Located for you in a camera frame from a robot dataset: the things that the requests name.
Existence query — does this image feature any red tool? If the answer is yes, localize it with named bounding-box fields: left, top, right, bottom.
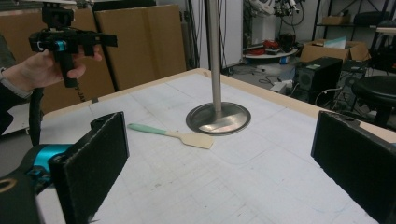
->
left=262, top=39, right=280, bottom=50

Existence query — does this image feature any metal stand with round base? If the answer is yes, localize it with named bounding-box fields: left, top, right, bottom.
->
left=185, top=0, right=252, bottom=136

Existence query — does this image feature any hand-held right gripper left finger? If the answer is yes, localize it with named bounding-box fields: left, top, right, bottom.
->
left=49, top=111, right=131, bottom=224

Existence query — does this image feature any white round table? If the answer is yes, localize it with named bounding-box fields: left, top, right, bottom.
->
left=243, top=47, right=299, bottom=61

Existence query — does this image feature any black strap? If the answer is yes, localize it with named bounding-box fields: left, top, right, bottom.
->
left=28, top=88, right=45, bottom=147

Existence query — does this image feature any black metal shelf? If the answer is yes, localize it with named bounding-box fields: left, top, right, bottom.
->
left=312, top=0, right=396, bottom=42

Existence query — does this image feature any open cardboard box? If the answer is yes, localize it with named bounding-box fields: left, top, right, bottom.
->
left=299, top=38, right=372, bottom=63

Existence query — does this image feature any small cardboard box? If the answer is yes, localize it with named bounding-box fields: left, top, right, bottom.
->
left=321, top=14, right=353, bottom=26

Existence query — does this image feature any green handled beige spatula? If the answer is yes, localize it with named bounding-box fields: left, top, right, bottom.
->
left=127, top=122, right=216, bottom=150

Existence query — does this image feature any black round stool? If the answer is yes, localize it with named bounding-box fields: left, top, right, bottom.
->
left=350, top=75, right=396, bottom=129

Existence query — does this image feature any black computer tower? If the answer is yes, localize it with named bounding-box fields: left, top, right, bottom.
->
left=293, top=56, right=344, bottom=105

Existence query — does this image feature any white panel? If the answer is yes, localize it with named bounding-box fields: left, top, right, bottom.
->
left=191, top=0, right=245, bottom=70

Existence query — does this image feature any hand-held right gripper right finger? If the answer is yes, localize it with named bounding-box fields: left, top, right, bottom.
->
left=310, top=109, right=396, bottom=224

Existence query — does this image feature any white power strip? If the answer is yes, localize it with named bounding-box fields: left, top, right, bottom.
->
left=270, top=79, right=294, bottom=94

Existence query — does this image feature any black bag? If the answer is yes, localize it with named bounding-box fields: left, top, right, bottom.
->
left=354, top=10, right=390, bottom=26

